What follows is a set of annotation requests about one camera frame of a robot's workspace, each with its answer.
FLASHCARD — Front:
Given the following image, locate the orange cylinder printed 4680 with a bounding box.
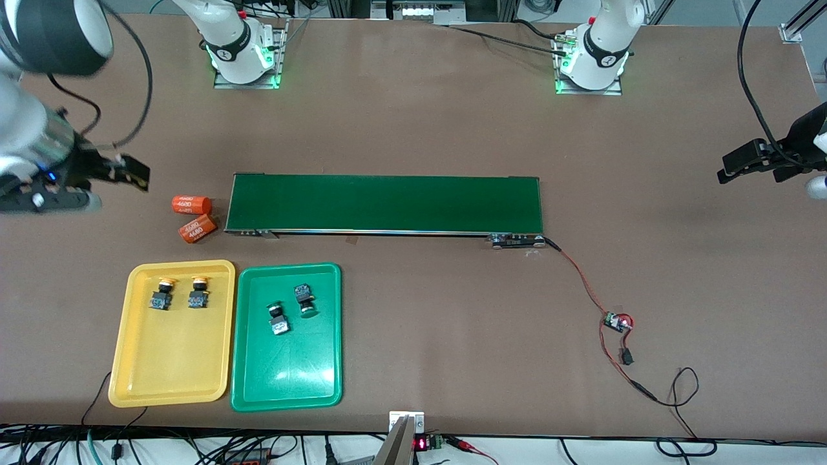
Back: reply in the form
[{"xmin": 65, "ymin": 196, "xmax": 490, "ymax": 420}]
[
  {"xmin": 171, "ymin": 195, "xmax": 213, "ymax": 216},
  {"xmin": 178, "ymin": 215, "xmax": 218, "ymax": 245}
]

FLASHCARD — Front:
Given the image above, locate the yellow cap push button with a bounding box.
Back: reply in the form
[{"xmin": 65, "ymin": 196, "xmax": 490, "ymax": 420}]
[
  {"xmin": 187, "ymin": 276, "xmax": 211, "ymax": 309},
  {"xmin": 150, "ymin": 278, "xmax": 178, "ymax": 312}
]

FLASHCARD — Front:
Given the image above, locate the green cap push button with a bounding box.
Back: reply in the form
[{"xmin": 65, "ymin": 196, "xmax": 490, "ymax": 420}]
[
  {"xmin": 293, "ymin": 284, "xmax": 320, "ymax": 319},
  {"xmin": 267, "ymin": 301, "xmax": 291, "ymax": 337}
]

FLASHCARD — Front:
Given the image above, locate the yellow plastic tray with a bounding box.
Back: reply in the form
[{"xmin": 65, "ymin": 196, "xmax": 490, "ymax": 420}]
[{"xmin": 107, "ymin": 260, "xmax": 236, "ymax": 409}]

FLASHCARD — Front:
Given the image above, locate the green conveyor belt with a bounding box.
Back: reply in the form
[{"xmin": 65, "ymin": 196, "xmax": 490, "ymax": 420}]
[{"xmin": 224, "ymin": 172, "xmax": 547, "ymax": 250}]

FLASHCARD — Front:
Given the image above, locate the green plastic tray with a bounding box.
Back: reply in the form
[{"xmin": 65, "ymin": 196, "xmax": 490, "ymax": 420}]
[{"xmin": 230, "ymin": 262, "xmax": 343, "ymax": 413}]

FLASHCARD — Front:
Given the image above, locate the white device behind table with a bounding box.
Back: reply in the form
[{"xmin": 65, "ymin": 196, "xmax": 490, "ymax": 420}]
[{"xmin": 372, "ymin": 0, "xmax": 467, "ymax": 25}]

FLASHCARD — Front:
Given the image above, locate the red clip lead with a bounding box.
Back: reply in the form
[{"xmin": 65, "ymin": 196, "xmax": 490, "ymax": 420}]
[{"xmin": 445, "ymin": 436, "xmax": 499, "ymax": 465}]

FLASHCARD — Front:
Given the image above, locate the aluminium frame corner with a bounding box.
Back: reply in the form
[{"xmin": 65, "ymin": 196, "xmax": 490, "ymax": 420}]
[{"xmin": 779, "ymin": 0, "xmax": 827, "ymax": 45}]

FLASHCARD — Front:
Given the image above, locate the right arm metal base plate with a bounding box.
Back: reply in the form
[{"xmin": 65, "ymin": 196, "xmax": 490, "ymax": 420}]
[{"xmin": 213, "ymin": 18, "xmax": 289, "ymax": 90}]

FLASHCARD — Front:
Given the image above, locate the red black twisted wire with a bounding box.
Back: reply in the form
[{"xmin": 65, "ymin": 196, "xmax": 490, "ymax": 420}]
[{"xmin": 543, "ymin": 236, "xmax": 658, "ymax": 402}]

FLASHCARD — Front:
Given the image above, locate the looped thin black cable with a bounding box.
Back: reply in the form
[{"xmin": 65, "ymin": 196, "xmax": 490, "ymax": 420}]
[{"xmin": 646, "ymin": 367, "xmax": 718, "ymax": 458}]

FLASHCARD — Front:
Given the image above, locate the black cable to arm base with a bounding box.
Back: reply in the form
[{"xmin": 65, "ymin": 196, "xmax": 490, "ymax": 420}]
[{"xmin": 446, "ymin": 19, "xmax": 572, "ymax": 57}]

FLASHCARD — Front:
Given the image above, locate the small metal bracket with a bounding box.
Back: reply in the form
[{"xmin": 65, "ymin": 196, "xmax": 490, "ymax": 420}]
[{"xmin": 389, "ymin": 411, "xmax": 426, "ymax": 435}]

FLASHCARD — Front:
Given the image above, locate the grey camera pole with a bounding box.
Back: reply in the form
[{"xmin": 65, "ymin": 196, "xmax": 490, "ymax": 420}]
[{"xmin": 373, "ymin": 417, "xmax": 414, "ymax": 465}]

